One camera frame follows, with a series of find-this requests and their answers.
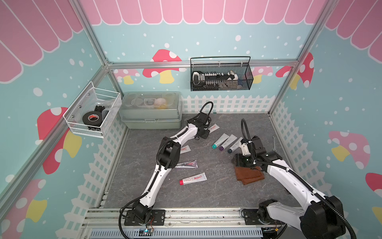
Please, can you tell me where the purple cap toothpaste tube top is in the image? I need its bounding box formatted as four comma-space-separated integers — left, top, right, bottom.
208, 124, 220, 133

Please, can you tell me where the purple cap toothpaste tube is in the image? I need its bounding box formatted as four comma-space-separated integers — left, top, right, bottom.
208, 124, 220, 133
219, 134, 237, 151

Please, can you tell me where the brown microfiber cloth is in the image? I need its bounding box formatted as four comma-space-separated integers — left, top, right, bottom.
234, 166, 265, 185

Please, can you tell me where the teal cap toothpaste tube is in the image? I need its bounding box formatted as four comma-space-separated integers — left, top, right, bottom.
212, 133, 229, 149

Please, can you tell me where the dark cap toothpaste tube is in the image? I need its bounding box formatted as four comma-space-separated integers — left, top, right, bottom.
180, 145, 191, 154
227, 137, 243, 153

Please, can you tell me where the red cap toothpaste tube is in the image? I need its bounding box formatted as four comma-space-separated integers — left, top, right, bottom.
179, 173, 207, 185

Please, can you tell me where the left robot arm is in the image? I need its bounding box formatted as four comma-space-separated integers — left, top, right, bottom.
118, 101, 214, 224

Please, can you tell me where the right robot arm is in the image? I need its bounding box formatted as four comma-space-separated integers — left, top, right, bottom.
232, 119, 357, 239

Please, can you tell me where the silver foil toothpaste tube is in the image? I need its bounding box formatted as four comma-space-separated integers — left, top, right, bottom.
176, 160, 198, 168

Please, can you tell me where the silver wrench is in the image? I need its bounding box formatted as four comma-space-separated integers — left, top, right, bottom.
272, 135, 277, 152

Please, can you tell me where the black power strip in basket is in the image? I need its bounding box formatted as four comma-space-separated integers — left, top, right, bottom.
192, 71, 238, 88

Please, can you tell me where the green plastic storage box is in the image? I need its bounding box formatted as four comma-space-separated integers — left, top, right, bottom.
119, 91, 183, 129

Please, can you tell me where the black tape roll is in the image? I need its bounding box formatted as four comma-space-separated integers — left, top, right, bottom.
82, 111, 103, 127

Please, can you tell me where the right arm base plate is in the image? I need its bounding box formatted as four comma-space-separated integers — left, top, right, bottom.
241, 208, 277, 226

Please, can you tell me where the black wire mesh basket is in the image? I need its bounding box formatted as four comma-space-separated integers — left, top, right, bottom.
190, 56, 254, 91

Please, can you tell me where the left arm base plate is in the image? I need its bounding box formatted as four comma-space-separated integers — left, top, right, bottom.
123, 210, 166, 226

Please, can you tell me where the white wire basket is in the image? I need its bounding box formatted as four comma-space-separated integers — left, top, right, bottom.
63, 82, 122, 138

